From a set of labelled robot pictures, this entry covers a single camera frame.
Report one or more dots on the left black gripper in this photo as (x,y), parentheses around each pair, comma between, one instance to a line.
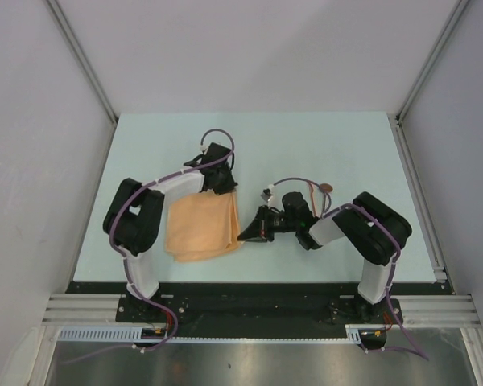
(229,183)

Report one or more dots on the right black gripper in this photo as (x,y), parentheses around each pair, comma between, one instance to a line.
(257,231)

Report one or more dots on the peach cloth napkin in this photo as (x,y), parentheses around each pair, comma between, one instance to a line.
(202,226)

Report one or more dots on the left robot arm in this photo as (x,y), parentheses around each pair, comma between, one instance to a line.
(133,219)

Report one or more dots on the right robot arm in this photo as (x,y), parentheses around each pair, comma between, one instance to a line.
(375,230)

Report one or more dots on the orange fork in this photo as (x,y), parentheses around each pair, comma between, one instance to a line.
(312,198)

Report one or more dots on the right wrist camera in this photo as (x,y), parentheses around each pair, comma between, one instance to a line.
(267,194)

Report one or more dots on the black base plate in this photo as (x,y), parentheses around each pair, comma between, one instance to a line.
(257,311)

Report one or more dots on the aluminium front rail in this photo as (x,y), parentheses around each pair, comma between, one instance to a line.
(419,311)

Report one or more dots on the left aluminium frame post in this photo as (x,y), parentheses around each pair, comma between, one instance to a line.
(74,45)

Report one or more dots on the aluminium frame post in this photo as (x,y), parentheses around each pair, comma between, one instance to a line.
(434,55)
(74,45)

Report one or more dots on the right aluminium frame post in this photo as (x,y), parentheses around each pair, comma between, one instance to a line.
(434,55)

